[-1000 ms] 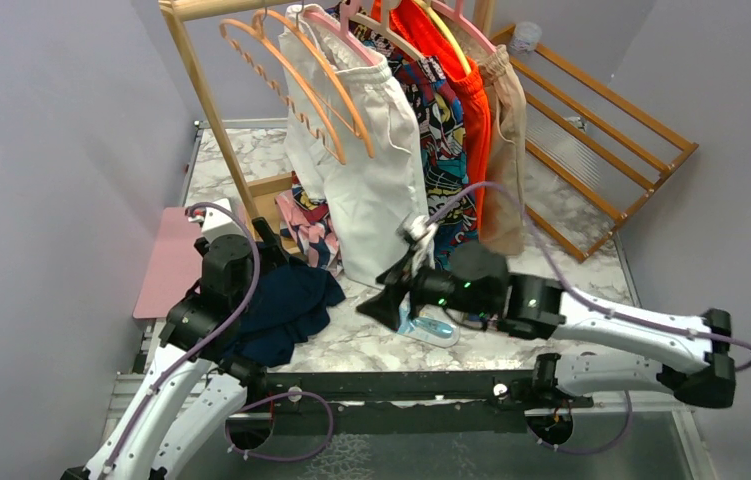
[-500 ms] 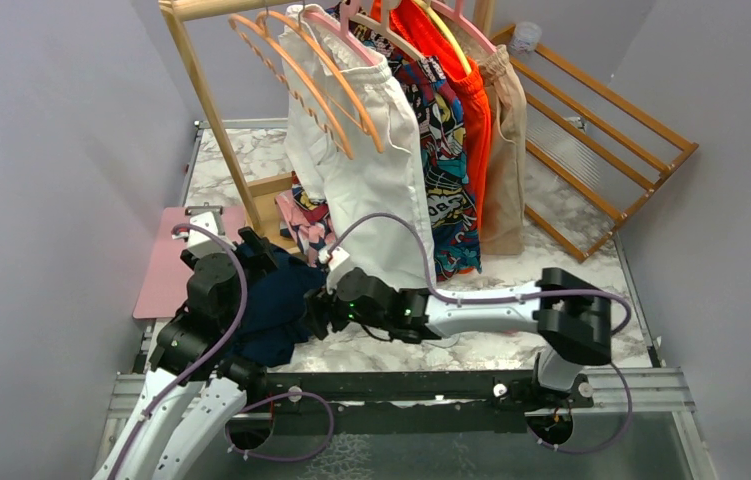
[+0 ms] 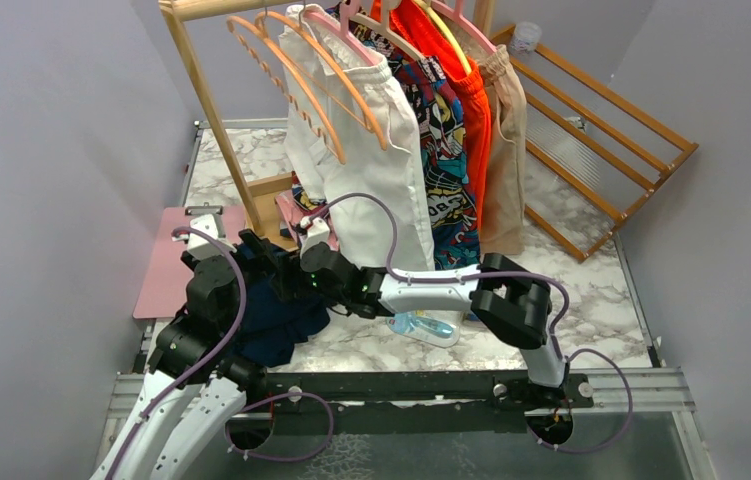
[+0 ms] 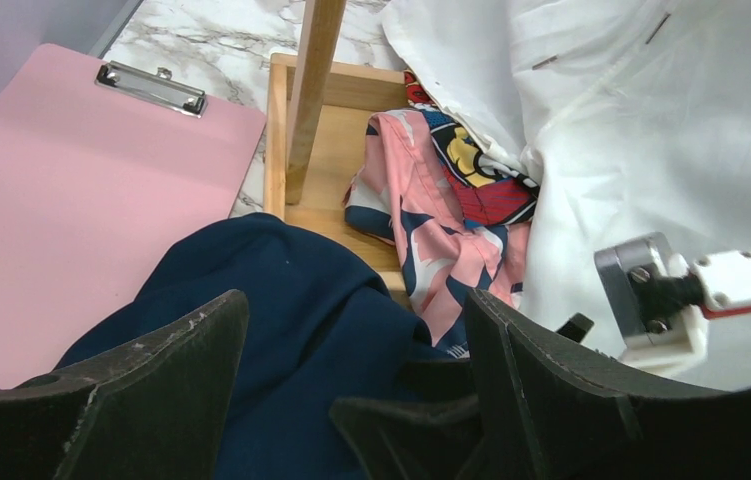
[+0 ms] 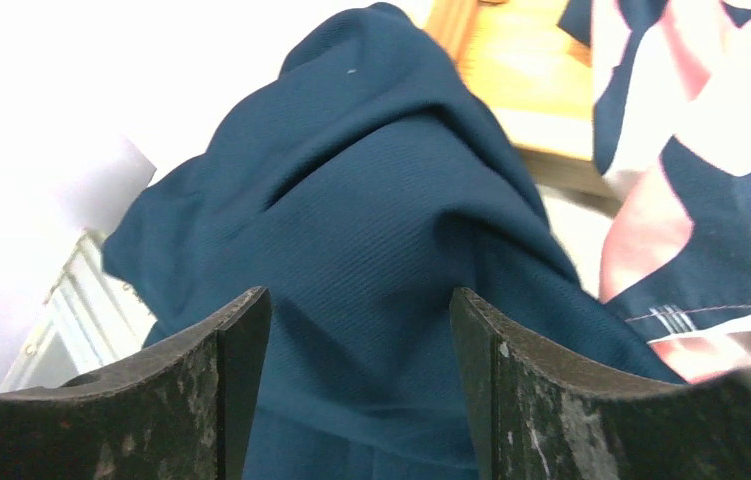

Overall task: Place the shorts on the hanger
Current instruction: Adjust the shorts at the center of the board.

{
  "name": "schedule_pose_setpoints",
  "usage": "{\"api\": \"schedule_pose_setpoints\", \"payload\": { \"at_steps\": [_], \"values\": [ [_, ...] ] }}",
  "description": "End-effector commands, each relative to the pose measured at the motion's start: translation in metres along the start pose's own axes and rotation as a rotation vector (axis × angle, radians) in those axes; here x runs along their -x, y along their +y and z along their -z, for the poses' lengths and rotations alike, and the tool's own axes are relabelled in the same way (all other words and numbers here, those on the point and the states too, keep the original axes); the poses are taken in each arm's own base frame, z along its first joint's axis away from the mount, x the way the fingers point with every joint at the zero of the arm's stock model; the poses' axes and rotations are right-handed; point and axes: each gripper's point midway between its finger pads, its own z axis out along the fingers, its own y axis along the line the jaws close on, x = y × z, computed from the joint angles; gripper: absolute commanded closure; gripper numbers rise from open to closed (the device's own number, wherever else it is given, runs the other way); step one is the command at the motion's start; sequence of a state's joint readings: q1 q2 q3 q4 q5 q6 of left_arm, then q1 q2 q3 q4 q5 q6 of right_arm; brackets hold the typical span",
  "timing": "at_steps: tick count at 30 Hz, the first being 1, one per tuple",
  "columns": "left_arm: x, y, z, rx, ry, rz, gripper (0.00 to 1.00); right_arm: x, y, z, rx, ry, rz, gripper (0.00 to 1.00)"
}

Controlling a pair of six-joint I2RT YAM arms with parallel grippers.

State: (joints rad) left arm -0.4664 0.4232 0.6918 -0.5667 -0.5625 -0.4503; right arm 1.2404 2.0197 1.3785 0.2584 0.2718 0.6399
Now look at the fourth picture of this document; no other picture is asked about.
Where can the navy blue shorts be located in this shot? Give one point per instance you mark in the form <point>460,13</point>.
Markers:
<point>322,326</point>

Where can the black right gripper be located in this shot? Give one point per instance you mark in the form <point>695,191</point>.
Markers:
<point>424,440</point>

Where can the pink clipboard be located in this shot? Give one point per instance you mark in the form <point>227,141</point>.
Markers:
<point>102,168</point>

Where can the comic print shorts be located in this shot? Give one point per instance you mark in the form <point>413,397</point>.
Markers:
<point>489,193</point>

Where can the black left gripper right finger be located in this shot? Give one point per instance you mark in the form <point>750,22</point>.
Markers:
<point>554,409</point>

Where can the wooden clothes rack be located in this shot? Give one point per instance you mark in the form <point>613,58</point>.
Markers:
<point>318,110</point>

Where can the pink navy patterned shorts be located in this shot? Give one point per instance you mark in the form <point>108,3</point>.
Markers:
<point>401,195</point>

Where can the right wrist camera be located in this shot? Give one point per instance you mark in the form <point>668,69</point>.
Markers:
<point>663,304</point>

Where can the white shorts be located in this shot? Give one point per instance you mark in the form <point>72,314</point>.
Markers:
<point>633,117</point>

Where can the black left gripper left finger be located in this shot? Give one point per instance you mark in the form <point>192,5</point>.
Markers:
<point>151,408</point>

